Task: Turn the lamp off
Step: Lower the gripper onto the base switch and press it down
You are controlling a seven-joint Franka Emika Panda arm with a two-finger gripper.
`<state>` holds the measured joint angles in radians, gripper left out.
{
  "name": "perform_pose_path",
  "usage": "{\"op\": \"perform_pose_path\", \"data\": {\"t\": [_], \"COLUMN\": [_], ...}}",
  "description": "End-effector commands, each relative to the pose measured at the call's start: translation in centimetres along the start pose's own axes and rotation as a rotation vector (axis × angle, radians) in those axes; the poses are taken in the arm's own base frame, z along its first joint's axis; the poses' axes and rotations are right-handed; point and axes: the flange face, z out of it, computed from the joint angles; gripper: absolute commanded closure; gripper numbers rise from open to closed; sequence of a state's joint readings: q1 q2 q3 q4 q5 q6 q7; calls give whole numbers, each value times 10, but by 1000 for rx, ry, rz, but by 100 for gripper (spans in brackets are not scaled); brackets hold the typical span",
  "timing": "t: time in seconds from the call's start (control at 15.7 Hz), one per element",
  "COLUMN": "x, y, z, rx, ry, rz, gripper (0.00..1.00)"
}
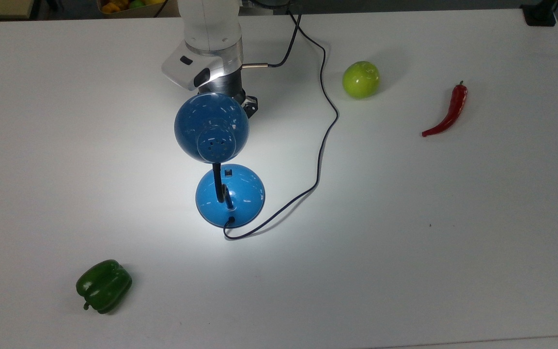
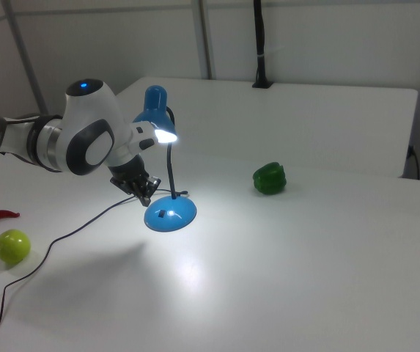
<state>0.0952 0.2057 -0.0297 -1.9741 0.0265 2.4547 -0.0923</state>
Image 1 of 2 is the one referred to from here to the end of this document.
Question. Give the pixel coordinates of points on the green apple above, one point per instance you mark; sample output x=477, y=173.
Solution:
x=360, y=80

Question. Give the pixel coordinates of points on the cardboard box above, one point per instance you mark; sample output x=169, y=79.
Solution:
x=162, y=12

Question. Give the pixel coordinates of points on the yellow fruit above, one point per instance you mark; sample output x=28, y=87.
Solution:
x=113, y=7

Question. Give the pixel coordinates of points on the black table clamp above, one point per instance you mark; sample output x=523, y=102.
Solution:
x=539, y=14

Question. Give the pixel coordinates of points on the red chili pepper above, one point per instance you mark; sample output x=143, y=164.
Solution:
x=456, y=104

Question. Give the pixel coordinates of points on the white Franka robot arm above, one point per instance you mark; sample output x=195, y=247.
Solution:
x=211, y=29

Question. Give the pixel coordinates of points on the small green fruit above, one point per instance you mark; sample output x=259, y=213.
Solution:
x=136, y=3

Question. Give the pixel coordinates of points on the blue desk lamp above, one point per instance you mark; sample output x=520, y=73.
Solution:
x=211, y=123

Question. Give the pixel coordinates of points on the green bell pepper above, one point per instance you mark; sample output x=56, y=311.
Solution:
x=104, y=286

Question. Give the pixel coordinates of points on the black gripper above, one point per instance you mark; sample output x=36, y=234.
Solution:
x=251, y=104

